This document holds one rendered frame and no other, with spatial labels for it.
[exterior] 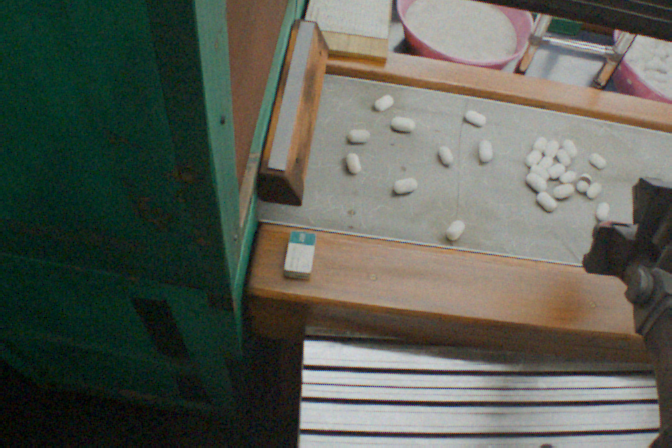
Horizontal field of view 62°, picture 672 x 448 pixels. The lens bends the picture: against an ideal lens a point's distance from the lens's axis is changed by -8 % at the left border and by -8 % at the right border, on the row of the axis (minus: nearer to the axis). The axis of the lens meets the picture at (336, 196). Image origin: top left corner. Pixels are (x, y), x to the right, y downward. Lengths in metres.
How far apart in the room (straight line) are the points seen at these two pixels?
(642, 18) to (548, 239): 0.35
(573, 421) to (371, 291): 0.36
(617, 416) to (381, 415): 0.35
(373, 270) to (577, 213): 0.36
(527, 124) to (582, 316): 0.36
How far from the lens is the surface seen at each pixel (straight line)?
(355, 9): 1.12
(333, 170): 0.93
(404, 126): 0.97
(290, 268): 0.79
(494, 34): 1.22
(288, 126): 0.82
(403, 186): 0.90
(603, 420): 0.96
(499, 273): 0.86
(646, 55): 1.34
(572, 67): 1.32
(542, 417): 0.92
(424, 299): 0.82
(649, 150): 1.16
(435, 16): 1.21
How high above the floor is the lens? 1.50
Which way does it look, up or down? 57 degrees down
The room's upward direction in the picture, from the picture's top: 9 degrees clockwise
